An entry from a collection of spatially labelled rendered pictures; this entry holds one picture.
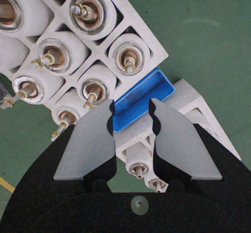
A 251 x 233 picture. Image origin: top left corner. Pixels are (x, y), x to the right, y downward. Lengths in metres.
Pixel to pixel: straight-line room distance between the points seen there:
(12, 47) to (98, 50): 0.21
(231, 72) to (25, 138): 1.07
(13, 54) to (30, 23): 0.11
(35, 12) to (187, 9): 0.46
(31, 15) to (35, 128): 0.62
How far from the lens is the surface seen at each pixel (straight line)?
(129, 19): 0.40
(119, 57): 0.33
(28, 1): 0.40
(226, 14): 0.67
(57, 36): 0.36
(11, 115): 0.91
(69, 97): 0.44
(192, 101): 0.50
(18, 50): 0.48
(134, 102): 0.65
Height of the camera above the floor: 0.58
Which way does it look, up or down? 60 degrees down
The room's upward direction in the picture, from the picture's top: 179 degrees counter-clockwise
